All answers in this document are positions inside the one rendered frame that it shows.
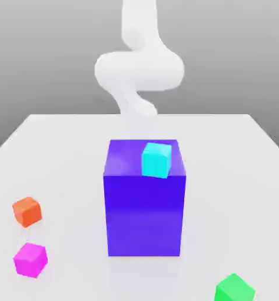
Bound small cyan cube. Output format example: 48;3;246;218
141;142;172;179

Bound small orange cube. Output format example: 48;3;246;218
12;196;43;229

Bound small magenta cube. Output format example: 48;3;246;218
12;242;49;279

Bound small green cube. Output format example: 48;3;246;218
214;273;256;301

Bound large purple box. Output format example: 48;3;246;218
102;139;187;257

